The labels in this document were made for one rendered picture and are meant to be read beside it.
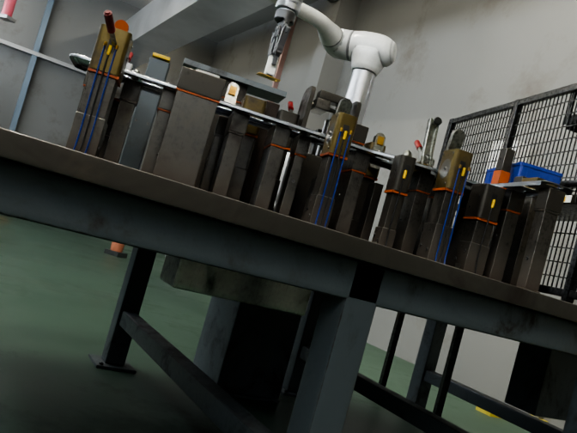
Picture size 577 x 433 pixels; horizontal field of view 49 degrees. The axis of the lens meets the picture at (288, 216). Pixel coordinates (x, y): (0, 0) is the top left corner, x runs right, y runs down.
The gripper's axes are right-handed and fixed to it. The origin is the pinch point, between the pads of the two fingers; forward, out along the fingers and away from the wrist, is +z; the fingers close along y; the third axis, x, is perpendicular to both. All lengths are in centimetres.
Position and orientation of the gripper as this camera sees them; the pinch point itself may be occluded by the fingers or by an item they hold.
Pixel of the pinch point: (270, 65)
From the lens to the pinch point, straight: 231.3
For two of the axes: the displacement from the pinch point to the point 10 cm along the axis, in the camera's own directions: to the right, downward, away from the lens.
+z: -2.7, 9.6, -0.4
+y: 3.7, 0.6, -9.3
